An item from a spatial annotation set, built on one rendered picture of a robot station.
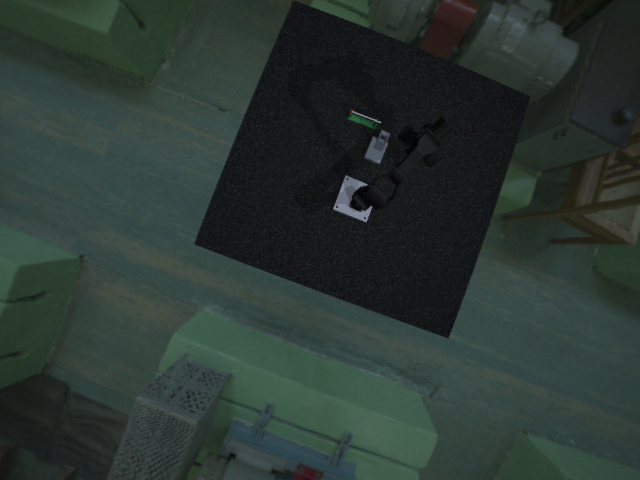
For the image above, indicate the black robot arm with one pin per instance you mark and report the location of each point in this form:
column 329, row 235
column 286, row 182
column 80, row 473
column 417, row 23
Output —
column 425, row 144

